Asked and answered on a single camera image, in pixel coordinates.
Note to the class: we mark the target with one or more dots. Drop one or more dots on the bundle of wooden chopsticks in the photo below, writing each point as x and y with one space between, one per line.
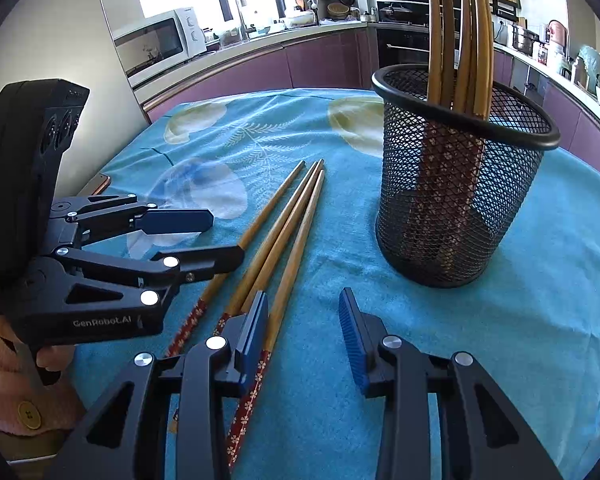
435 35

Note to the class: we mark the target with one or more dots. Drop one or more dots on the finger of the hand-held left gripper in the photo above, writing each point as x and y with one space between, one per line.
205 262
175 221

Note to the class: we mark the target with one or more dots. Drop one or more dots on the woven basket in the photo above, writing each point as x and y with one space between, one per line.
338 9

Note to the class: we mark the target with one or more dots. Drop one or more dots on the white bottle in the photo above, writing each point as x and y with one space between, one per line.
555 55

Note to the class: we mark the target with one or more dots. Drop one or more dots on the white microwave oven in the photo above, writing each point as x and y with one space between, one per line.
155 45

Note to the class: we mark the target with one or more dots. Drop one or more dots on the pink base cabinet run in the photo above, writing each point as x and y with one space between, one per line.
570 110
260 67

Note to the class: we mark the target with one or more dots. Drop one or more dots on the rose gold smartphone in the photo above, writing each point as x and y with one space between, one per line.
100 183

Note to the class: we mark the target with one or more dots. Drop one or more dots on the black pot with glass lid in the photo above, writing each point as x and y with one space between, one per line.
392 11

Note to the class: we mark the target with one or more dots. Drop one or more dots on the steel kitchen faucet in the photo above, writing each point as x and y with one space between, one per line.
240 10

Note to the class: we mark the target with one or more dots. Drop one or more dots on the person's left hand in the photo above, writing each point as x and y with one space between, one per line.
62 357

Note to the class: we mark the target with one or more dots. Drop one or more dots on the black wall rack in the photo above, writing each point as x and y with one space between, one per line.
507 10

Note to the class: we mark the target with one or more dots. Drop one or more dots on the black mesh utensil holder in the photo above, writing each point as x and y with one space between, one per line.
505 200

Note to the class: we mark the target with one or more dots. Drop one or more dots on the blue floral tablecloth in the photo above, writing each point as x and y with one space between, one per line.
530 335

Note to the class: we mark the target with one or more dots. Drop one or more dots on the pale green kitchen appliance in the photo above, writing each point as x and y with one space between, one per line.
595 67

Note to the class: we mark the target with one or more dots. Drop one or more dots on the stainless steel stockpot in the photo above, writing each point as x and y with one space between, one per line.
524 40

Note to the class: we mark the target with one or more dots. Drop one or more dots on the pink electric kettle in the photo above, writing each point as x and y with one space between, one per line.
557 32

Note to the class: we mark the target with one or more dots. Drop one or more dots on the white ceramic pot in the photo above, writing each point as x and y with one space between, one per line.
297 19

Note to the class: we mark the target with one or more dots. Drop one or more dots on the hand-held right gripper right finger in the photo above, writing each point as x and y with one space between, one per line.
352 340

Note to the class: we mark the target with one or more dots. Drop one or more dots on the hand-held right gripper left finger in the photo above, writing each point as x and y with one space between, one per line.
252 340

